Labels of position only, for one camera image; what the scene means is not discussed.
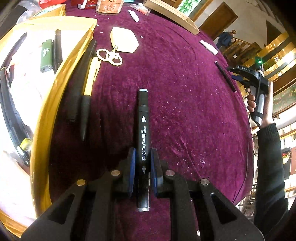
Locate black Touch art marker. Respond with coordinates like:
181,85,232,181
137,88,151,212

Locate black pen long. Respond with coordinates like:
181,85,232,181
66,39,97,122

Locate black marker yellow cap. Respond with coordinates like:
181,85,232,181
1,67,30,167

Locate black sleeved right forearm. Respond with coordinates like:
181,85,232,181
254,123,288,236

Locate person's right hand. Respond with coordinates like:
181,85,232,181
245,81,273,129

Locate black marker pink caps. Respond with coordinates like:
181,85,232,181
214,61,237,93

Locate white tube on table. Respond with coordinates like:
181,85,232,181
200,40,218,55

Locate purple velvet tablecloth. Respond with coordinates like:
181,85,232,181
48,4,255,241

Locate yellow black pen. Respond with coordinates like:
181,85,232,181
80,57,101,141

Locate brown cardboard tray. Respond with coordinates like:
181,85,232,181
144,0,200,35

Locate red pen in wrapper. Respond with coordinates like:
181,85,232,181
130,3,151,16

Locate small white glue tube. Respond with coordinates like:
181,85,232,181
128,10,139,22

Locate yellow cardboard tray box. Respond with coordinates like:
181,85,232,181
1,16,97,239

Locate clear jar brown contents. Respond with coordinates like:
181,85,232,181
95,0,124,15

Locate red cigarette pack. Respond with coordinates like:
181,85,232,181
71,0,98,10

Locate yellow packing tape roll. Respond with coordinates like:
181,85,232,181
29,4,66,20

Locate red plastic bag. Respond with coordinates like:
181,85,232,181
39,0,66,9

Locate white keychain tag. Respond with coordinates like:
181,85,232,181
110,27,139,53

